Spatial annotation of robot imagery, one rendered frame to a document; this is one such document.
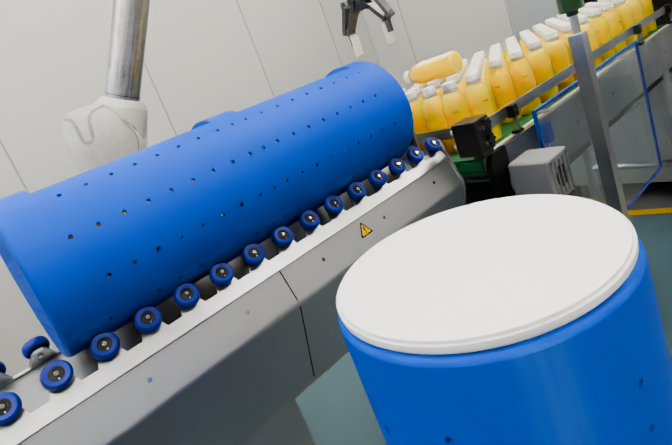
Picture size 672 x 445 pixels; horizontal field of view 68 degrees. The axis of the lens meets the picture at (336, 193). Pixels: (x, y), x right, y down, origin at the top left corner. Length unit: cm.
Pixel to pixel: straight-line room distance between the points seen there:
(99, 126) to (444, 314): 118
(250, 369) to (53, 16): 335
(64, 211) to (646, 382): 77
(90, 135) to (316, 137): 65
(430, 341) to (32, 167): 346
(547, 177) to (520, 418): 95
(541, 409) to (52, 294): 66
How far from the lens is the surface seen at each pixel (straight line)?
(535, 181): 133
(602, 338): 41
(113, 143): 144
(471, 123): 127
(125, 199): 87
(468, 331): 39
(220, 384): 98
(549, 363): 39
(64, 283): 84
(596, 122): 154
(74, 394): 91
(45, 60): 391
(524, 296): 41
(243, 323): 97
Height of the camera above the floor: 125
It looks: 14 degrees down
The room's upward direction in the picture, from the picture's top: 21 degrees counter-clockwise
